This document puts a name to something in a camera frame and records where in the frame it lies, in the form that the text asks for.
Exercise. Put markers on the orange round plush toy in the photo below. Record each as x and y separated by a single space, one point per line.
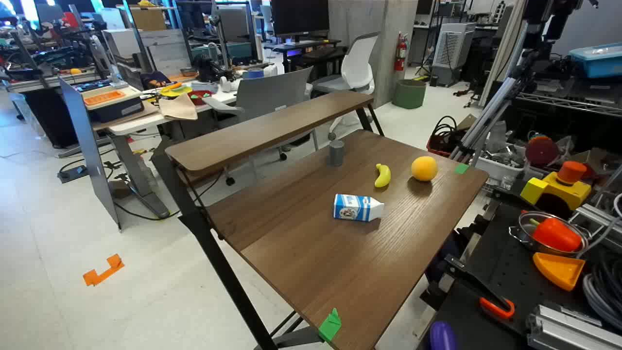
424 168

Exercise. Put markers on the yellow plush banana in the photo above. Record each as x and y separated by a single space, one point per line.
383 175

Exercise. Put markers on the purple toy eggplant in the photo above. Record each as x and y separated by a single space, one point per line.
441 337

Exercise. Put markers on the orange toy pepper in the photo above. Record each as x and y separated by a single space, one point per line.
558 236

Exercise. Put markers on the orange wedge toy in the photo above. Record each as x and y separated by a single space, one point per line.
560 271

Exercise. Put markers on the grey cylinder cup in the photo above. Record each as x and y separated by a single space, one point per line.
336 152

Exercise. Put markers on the blue white milk carton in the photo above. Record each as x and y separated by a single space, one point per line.
356 209

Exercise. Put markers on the grey office chair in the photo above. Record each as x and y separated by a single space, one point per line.
260 96

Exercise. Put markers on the white office chair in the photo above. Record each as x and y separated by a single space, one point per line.
356 72

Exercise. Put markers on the green waste bin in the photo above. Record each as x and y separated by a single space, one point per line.
408 94

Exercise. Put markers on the raised wooden shelf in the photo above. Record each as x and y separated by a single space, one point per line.
229 144

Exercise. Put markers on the green tape marker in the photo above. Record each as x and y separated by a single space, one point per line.
330 325

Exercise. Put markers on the small green tape corner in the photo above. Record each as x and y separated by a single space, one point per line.
461 168

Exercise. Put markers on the black computer monitor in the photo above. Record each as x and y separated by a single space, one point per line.
299 16

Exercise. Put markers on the orange floor tape mark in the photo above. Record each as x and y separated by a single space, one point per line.
95 277

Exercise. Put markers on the yellow cube block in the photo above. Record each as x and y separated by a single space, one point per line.
533 189

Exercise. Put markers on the yellow emergency stop box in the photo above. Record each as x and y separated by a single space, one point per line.
568 183

